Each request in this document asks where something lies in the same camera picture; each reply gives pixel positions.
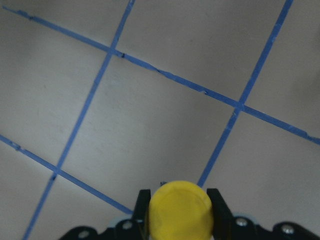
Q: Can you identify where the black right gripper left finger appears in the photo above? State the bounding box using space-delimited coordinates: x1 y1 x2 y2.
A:
132 189 151 240

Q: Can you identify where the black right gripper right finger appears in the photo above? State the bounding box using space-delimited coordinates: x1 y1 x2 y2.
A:
206 188 234 240

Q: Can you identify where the yellow push button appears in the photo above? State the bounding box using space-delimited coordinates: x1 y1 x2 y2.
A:
148 180 214 240

